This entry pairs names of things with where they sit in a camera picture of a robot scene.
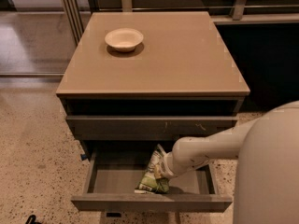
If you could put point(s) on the grey drawer cabinet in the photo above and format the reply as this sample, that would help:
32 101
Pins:
181 69

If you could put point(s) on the blue cabinet caster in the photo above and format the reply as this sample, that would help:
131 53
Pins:
83 157

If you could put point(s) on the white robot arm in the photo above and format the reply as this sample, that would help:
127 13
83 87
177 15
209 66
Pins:
267 173

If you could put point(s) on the open middle drawer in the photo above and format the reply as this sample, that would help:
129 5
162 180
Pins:
112 179

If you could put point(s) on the black object on floor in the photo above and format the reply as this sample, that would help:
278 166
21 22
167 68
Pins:
32 220

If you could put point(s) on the white paper bowl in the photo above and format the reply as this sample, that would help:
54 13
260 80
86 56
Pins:
124 39

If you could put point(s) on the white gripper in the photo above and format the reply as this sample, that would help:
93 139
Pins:
168 168

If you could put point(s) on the green jalapeno chip bag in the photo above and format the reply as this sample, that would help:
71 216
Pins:
148 182

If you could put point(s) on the closed top drawer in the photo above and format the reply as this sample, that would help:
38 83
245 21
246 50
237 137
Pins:
133 128

